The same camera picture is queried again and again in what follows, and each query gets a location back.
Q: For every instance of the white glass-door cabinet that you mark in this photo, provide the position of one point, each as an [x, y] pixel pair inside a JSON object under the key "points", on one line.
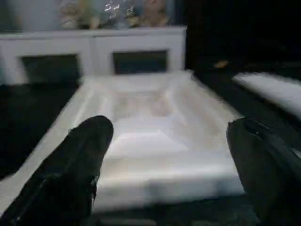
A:
{"points": [[94, 44]]}

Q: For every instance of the beige flower decoration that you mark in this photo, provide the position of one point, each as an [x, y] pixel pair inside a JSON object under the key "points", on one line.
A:
{"points": [[145, 14]]}

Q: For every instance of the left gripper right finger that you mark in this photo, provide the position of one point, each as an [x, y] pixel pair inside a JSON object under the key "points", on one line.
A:
{"points": [[270, 176]]}

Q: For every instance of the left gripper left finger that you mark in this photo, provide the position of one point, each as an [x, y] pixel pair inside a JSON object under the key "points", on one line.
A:
{"points": [[65, 176]]}

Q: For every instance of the black work mat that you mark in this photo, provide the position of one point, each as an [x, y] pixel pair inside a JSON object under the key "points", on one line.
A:
{"points": [[28, 122]]}

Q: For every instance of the white plastic table top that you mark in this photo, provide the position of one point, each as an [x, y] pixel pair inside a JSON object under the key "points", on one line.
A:
{"points": [[152, 146]]}

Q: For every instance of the small tan label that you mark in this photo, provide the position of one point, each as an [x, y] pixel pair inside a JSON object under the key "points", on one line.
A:
{"points": [[221, 63]]}

